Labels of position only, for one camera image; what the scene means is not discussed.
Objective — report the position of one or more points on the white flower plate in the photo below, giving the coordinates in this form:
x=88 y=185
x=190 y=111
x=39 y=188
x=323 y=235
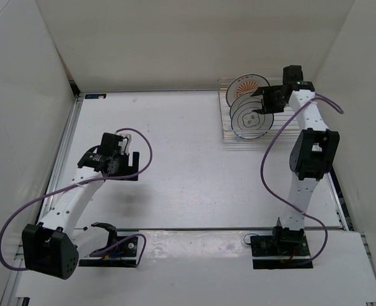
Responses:
x=250 y=125

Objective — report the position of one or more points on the blue corner sticker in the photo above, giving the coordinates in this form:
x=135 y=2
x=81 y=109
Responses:
x=95 y=96

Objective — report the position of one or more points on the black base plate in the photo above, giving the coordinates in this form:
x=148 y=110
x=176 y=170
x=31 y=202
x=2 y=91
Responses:
x=123 y=256
x=266 y=256

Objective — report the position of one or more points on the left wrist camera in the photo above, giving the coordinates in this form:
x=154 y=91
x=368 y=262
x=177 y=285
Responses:
x=124 y=144

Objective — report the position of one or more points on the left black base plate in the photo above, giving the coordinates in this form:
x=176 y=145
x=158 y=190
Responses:
x=123 y=256

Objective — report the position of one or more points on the clear wire dish rack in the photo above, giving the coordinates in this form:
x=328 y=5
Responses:
x=228 y=135

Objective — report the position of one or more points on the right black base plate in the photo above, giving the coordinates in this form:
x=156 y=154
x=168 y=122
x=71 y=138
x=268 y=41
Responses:
x=266 y=256

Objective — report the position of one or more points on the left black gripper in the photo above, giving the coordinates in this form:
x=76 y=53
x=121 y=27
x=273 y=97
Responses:
x=128 y=169

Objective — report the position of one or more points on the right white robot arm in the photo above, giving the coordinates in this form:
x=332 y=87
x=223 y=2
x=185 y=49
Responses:
x=313 y=152

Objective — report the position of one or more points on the orange sunburst plate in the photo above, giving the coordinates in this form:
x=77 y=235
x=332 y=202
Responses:
x=244 y=84

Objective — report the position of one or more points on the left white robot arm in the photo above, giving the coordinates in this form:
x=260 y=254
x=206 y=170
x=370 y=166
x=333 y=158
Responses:
x=54 y=246

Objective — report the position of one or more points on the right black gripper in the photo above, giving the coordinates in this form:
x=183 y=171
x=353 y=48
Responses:
x=267 y=107

